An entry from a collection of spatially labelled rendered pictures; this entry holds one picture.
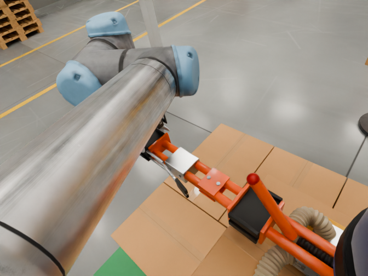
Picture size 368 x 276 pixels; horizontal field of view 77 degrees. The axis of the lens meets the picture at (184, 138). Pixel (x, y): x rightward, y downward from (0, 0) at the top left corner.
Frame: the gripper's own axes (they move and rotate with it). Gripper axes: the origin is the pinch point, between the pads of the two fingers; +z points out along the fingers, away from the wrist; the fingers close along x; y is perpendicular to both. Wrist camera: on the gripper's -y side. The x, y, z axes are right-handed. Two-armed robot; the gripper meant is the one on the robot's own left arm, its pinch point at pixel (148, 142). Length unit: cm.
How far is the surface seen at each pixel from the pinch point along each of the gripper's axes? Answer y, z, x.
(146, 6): -213, 38, 165
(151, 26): -213, 61, 166
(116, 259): -45, 120, -37
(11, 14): -616, 68, 99
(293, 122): -10, 121, 157
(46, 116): -265, 121, 1
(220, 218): 10, 67, 16
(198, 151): -28, 66, 43
